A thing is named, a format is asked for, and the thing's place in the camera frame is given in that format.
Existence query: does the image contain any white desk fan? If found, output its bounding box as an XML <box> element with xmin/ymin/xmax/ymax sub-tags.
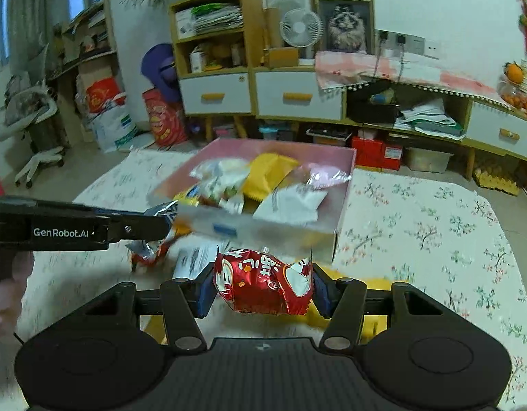
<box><xmin>263</xmin><ymin>0</ymin><xmax>324</xmax><ymax>60</ymax></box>

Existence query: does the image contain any yellow egg carton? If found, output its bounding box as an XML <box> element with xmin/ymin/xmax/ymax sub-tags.
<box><xmin>473</xmin><ymin>167</ymin><xmax>523</xmax><ymax>195</ymax></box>

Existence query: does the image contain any cardboard box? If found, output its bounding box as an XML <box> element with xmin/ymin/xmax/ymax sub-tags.
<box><xmin>267</xmin><ymin>47</ymin><xmax>299</xmax><ymax>68</ymax></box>

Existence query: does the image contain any orange-yellow foil packet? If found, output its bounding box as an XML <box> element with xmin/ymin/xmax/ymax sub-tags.
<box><xmin>242</xmin><ymin>153</ymin><xmax>300</xmax><ymax>202</ymax></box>

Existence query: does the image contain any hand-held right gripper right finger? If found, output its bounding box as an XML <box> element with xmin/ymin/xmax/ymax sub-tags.
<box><xmin>312</xmin><ymin>263</ymin><xmax>454</xmax><ymax>354</ymax></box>

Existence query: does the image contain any person's left hand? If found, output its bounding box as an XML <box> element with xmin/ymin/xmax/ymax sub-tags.
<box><xmin>0</xmin><ymin>252</ymin><xmax>35</xmax><ymax>343</ymax></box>

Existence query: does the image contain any cream white packet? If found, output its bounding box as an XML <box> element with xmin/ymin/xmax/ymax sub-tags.
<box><xmin>190</xmin><ymin>158</ymin><xmax>251</xmax><ymax>189</ymax></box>

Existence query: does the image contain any purple hat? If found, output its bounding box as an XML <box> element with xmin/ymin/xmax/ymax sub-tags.
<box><xmin>141</xmin><ymin>43</ymin><xmax>183</xmax><ymax>103</ymax></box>

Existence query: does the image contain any red snack packet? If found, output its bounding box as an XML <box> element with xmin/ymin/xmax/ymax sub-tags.
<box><xmin>213</xmin><ymin>246</ymin><xmax>315</xmax><ymax>315</ymax></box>

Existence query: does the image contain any large yellow snack packet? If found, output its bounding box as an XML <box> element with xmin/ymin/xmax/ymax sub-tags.
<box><xmin>141</xmin><ymin>265</ymin><xmax>397</xmax><ymax>345</ymax></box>

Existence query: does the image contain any pink cloth runner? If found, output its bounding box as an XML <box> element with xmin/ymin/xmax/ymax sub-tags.
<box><xmin>315</xmin><ymin>50</ymin><xmax>504</xmax><ymax>99</ymax></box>

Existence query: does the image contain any long wooden cabinet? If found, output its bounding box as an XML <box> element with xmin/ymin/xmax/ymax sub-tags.
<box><xmin>252</xmin><ymin>58</ymin><xmax>527</xmax><ymax>180</ymax></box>

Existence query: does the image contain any red printed bag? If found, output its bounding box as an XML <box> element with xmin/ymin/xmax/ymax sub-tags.
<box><xmin>142</xmin><ymin>88</ymin><xmax>188</xmax><ymax>146</ymax></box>

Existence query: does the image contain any pink snack packet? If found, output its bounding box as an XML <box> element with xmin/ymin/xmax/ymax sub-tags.
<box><xmin>308</xmin><ymin>163</ymin><xmax>353</xmax><ymax>191</ymax></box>

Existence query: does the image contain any red box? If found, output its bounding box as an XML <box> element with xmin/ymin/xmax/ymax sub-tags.
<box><xmin>351</xmin><ymin>135</ymin><xmax>403</xmax><ymax>171</ymax></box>

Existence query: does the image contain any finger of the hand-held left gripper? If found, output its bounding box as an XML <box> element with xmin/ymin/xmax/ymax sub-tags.
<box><xmin>96</xmin><ymin>209</ymin><xmax>175</xmax><ymax>245</ymax></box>

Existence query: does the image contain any floral tablecloth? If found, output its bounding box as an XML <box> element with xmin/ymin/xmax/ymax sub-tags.
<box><xmin>0</xmin><ymin>148</ymin><xmax>527</xmax><ymax>411</ymax></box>

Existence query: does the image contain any large white packet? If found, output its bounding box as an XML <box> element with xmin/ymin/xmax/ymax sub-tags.
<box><xmin>252</xmin><ymin>184</ymin><xmax>328</xmax><ymax>225</ymax></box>

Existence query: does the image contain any orange with leaf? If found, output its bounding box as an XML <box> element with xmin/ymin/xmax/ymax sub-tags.
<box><xmin>505</xmin><ymin>62</ymin><xmax>525</xmax><ymax>84</ymax></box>

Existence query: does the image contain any white drawer with yellow handle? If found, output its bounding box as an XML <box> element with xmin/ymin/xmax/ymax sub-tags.
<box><xmin>179</xmin><ymin>74</ymin><xmax>252</xmax><ymax>115</ymax></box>
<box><xmin>466</xmin><ymin>102</ymin><xmax>527</xmax><ymax>157</ymax></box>
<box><xmin>255</xmin><ymin>71</ymin><xmax>345</xmax><ymax>121</ymax></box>

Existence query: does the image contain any small white carton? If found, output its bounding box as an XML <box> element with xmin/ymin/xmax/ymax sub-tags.
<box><xmin>190</xmin><ymin>47</ymin><xmax>208</xmax><ymax>73</ymax></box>

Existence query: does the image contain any white sack with red print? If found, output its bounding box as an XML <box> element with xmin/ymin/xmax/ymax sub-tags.
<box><xmin>77</xmin><ymin>77</ymin><xmax>140</xmax><ymax>152</ymax></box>

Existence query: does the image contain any pile of folded cloths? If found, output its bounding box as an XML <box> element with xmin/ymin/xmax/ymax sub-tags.
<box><xmin>394</xmin><ymin>98</ymin><xmax>465</xmax><ymax>140</ymax></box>

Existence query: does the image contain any glass bowl of small oranges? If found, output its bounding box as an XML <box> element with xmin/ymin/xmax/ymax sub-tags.
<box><xmin>499</xmin><ymin>77</ymin><xmax>527</xmax><ymax>110</ymax></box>

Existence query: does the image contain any wooden bookshelf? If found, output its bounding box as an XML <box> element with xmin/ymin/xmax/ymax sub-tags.
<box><xmin>47</xmin><ymin>0</ymin><xmax>118</xmax><ymax>146</ymax></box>

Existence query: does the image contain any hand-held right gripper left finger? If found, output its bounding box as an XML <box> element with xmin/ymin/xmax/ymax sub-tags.
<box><xmin>75</xmin><ymin>272</ymin><xmax>217</xmax><ymax>354</ymax></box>

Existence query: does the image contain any grey box with pink inside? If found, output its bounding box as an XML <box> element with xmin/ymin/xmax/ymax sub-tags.
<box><xmin>148</xmin><ymin>138</ymin><xmax>357</xmax><ymax>265</ymax></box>

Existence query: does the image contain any white office chair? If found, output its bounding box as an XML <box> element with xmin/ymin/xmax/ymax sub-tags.
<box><xmin>0</xmin><ymin>73</ymin><xmax>67</xmax><ymax>189</ymax></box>

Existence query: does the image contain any black keyboard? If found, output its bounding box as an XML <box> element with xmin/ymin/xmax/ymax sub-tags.
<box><xmin>306</xmin><ymin>126</ymin><xmax>352</xmax><ymax>140</ymax></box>

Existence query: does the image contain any white wall socket panel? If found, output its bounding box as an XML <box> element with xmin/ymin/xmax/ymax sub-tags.
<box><xmin>375</xmin><ymin>29</ymin><xmax>441</xmax><ymax>58</ymax></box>

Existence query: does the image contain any stack of newspapers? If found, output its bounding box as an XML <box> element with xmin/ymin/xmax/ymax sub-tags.
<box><xmin>190</xmin><ymin>3</ymin><xmax>244</xmax><ymax>36</ymax></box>

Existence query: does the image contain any tall wooden shelf unit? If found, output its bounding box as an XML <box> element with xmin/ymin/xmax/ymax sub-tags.
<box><xmin>169</xmin><ymin>0</ymin><xmax>264</xmax><ymax>142</ymax></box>

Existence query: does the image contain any white packet with black print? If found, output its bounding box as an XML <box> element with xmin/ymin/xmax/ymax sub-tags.
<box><xmin>173</xmin><ymin>242</ymin><xmax>220</xmax><ymax>281</ymax></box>

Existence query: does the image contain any white box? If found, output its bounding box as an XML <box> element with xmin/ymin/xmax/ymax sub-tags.
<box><xmin>175</xmin><ymin>9</ymin><xmax>196</xmax><ymax>39</ymax></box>

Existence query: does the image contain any clear plastic bin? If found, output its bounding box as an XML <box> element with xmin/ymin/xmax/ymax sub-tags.
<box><xmin>404</xmin><ymin>148</ymin><xmax>454</xmax><ymax>174</ymax></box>

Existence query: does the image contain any framed cat picture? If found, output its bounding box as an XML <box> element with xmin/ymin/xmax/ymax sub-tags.
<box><xmin>311</xmin><ymin>0</ymin><xmax>375</xmax><ymax>54</ymax></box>

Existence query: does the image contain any teal box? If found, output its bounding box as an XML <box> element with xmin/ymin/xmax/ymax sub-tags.
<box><xmin>259</xmin><ymin>122</ymin><xmax>298</xmax><ymax>140</ymax></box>

